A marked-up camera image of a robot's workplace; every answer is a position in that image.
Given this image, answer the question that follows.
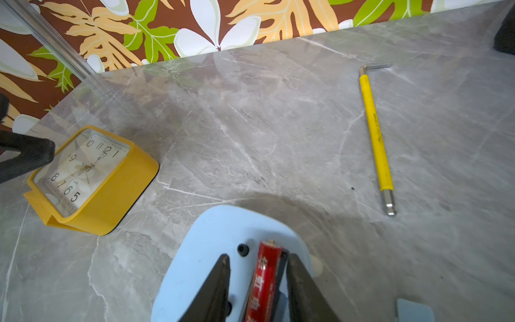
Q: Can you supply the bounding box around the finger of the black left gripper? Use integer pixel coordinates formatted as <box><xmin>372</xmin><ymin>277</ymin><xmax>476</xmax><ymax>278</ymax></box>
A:
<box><xmin>1</xmin><ymin>131</ymin><xmax>56</xmax><ymax>183</ymax></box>

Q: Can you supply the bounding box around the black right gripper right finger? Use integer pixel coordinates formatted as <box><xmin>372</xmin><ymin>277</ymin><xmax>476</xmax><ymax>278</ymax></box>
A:
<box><xmin>286</xmin><ymin>254</ymin><xmax>340</xmax><ymax>321</ymax></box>

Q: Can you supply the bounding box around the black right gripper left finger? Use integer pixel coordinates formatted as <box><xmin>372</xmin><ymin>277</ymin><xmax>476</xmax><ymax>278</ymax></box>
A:
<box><xmin>180</xmin><ymin>254</ymin><xmax>231</xmax><ymax>321</ymax></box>

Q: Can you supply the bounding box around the red AA battery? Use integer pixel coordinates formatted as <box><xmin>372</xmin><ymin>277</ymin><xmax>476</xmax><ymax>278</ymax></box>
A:
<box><xmin>244</xmin><ymin>240</ymin><xmax>283</xmax><ymax>322</ymax></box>

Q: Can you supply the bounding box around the light blue battery cover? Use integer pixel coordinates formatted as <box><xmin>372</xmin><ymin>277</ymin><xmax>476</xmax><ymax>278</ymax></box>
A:
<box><xmin>396</xmin><ymin>299</ymin><xmax>436</xmax><ymax>322</ymax></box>

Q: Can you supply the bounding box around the black plastic tool case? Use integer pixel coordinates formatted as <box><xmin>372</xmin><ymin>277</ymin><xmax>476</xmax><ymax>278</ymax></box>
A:
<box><xmin>494</xmin><ymin>5</ymin><xmax>515</xmax><ymax>55</ymax></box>

